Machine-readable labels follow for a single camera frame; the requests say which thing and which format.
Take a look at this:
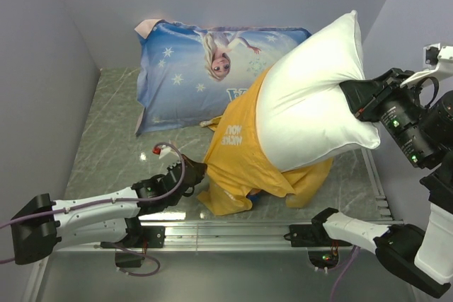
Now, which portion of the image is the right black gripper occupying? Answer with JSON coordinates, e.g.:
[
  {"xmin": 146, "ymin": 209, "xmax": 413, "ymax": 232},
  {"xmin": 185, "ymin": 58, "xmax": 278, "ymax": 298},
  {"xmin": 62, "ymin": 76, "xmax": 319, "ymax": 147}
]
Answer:
[{"xmin": 342, "ymin": 65, "xmax": 439, "ymax": 167}]

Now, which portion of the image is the yellow Mickey Mouse pillowcase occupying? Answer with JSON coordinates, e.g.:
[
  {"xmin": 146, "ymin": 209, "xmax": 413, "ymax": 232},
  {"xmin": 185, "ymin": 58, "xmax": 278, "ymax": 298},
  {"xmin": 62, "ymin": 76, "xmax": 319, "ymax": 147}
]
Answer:
[{"xmin": 197, "ymin": 73, "xmax": 333, "ymax": 216}]

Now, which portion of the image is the white pillow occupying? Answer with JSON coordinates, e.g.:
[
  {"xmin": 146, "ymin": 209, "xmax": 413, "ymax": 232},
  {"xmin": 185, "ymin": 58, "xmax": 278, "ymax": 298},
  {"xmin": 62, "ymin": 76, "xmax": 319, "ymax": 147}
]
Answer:
[{"xmin": 256, "ymin": 11, "xmax": 381, "ymax": 172}]

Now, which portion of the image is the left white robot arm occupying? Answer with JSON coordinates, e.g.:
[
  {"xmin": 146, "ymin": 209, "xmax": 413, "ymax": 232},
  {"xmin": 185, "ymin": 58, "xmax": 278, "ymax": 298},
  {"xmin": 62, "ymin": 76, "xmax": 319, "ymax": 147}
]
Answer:
[{"xmin": 9, "ymin": 156, "xmax": 207, "ymax": 265}]

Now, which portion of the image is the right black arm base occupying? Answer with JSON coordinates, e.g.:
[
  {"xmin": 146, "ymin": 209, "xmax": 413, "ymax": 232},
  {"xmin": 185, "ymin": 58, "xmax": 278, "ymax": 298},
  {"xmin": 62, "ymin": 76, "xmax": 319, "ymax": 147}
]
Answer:
[{"xmin": 284, "ymin": 224, "xmax": 339, "ymax": 272}]

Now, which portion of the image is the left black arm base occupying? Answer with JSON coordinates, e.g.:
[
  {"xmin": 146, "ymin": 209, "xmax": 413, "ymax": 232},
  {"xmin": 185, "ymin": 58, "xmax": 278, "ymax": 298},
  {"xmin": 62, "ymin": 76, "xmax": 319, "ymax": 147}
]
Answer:
[{"xmin": 100, "ymin": 226, "xmax": 166, "ymax": 277}]

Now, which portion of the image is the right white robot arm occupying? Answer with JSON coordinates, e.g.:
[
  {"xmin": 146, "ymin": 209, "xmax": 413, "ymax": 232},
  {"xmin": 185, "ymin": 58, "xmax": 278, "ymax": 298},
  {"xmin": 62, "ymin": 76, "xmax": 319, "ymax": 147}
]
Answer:
[{"xmin": 311, "ymin": 69, "xmax": 452, "ymax": 298}]

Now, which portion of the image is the blue Elsa pillow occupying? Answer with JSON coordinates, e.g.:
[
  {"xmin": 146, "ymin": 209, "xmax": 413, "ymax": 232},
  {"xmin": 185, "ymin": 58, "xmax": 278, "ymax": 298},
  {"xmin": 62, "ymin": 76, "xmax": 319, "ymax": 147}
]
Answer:
[{"xmin": 136, "ymin": 19, "xmax": 311, "ymax": 135}]

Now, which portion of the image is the pink cloth corner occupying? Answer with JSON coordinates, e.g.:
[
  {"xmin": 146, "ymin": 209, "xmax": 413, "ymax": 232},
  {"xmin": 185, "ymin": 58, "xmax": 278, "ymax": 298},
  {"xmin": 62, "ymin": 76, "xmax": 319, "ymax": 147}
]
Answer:
[{"xmin": 134, "ymin": 19, "xmax": 162, "ymax": 39}]

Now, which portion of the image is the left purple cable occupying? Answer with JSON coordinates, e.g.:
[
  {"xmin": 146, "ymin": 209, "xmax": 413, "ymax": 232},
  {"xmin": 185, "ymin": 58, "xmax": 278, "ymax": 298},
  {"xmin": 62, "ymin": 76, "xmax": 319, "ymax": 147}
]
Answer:
[{"xmin": 0, "ymin": 141, "xmax": 187, "ymax": 278}]

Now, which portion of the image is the purple cable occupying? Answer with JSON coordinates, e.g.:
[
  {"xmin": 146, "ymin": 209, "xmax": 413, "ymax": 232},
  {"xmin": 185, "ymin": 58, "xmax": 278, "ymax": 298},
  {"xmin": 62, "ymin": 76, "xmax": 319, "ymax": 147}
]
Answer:
[
  {"xmin": 0, "ymin": 141, "xmax": 187, "ymax": 278},
  {"xmin": 328, "ymin": 245, "xmax": 362, "ymax": 302}
]

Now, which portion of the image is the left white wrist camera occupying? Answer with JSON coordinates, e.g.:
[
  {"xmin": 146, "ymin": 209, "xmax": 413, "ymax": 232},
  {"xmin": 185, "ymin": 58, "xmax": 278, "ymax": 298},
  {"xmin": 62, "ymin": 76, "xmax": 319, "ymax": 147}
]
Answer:
[{"xmin": 152, "ymin": 142, "xmax": 178, "ymax": 160}]

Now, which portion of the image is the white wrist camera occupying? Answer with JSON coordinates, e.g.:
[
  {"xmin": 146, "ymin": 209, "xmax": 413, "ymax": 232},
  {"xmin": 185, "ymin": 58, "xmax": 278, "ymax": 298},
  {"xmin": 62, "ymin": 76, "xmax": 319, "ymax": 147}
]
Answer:
[
  {"xmin": 152, "ymin": 142, "xmax": 178, "ymax": 160},
  {"xmin": 401, "ymin": 42, "xmax": 453, "ymax": 88}
]

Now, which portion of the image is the aluminium front rail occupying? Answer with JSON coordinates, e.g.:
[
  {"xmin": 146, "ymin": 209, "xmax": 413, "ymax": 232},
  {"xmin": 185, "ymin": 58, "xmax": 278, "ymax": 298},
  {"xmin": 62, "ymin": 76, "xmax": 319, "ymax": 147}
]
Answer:
[{"xmin": 56, "ymin": 220, "xmax": 319, "ymax": 252}]

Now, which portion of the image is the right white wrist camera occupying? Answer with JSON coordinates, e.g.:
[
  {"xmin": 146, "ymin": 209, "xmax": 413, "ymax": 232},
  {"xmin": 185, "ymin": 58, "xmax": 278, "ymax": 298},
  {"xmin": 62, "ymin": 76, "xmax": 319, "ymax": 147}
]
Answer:
[{"xmin": 401, "ymin": 42, "xmax": 453, "ymax": 88}]

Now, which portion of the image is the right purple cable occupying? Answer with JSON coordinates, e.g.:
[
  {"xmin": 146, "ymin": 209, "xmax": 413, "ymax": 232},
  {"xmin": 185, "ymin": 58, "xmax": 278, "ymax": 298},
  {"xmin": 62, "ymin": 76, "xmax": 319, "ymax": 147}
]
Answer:
[{"xmin": 328, "ymin": 245, "xmax": 362, "ymax": 302}]

